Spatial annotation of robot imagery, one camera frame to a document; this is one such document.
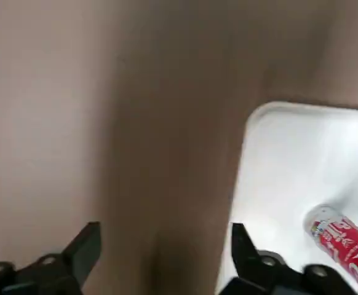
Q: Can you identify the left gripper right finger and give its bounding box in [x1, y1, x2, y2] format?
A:
[221, 222, 357, 295]

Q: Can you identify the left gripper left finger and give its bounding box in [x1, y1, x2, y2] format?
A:
[0, 221, 101, 295]

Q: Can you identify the white rectangular tray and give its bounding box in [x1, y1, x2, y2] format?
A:
[217, 100, 358, 295]

